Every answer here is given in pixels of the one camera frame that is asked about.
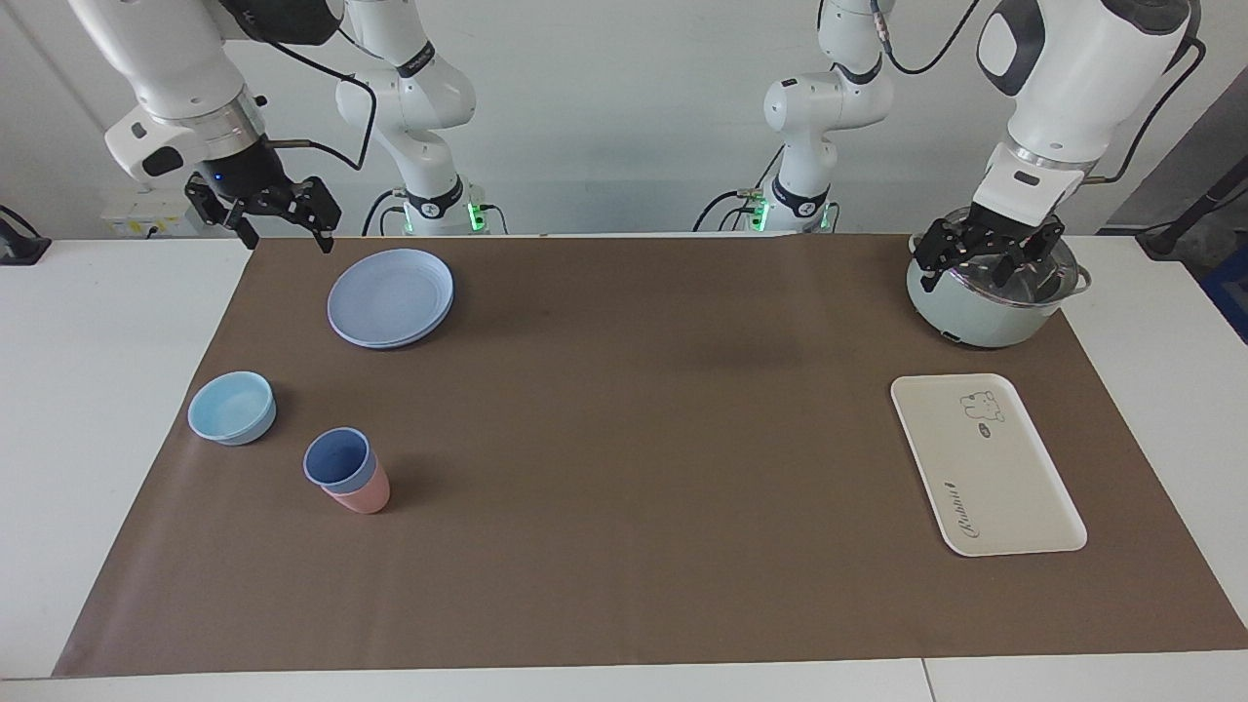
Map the black clamp mount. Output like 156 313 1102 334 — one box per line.
0 205 52 266

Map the pink plastic cup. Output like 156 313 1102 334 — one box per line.
322 462 391 515

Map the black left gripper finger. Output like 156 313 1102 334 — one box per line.
994 226 1066 289
912 219 976 292

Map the light blue bowl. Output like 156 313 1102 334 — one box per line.
187 371 277 447

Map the periwinkle blue plastic cup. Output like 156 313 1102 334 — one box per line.
303 427 377 491

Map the black base cable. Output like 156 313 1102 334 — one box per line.
692 146 786 233
363 188 406 237

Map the brown table mat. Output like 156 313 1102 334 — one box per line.
51 232 1248 679

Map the pale green cooking pot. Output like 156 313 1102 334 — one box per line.
906 207 1092 349

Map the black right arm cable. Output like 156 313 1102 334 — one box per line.
261 34 378 173

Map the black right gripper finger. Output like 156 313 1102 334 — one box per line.
283 176 342 254
185 174 260 250

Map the cream tray with bear print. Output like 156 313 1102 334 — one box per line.
890 373 1088 558

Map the blue box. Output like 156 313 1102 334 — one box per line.
1199 244 1248 344

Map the white wall socket box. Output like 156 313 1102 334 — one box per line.
100 188 211 239

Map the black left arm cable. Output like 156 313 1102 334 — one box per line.
871 0 1208 184

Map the periwinkle blue plate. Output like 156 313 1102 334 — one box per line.
327 249 455 350

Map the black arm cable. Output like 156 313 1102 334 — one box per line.
871 0 1208 184
261 34 378 173

